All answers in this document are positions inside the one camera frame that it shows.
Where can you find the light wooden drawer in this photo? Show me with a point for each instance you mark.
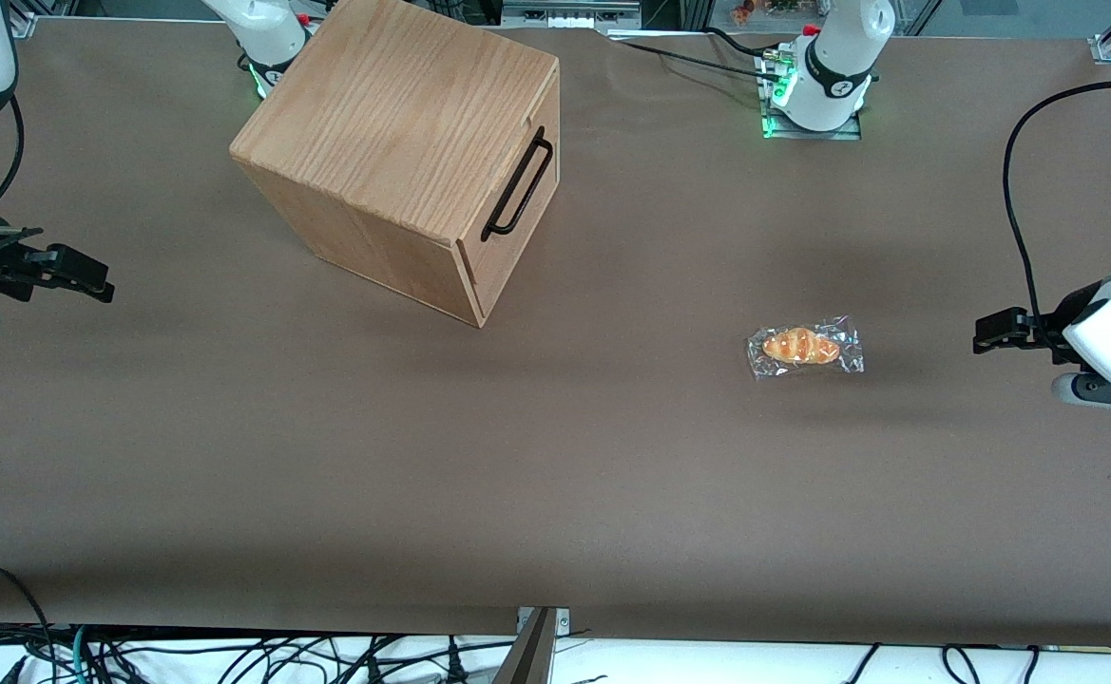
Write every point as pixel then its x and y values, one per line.
pixel 541 195

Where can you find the metal table edge bracket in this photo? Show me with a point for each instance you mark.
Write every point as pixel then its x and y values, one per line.
pixel 560 619

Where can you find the brown angled bar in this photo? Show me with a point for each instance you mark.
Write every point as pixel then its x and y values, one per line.
pixel 528 655

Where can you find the bread roll in clear wrapper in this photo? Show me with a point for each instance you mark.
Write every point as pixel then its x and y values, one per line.
pixel 800 346

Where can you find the light wooden cabinet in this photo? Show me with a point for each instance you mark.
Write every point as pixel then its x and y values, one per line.
pixel 393 114

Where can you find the grey power strip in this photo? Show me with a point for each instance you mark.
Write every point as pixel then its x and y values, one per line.
pixel 569 13

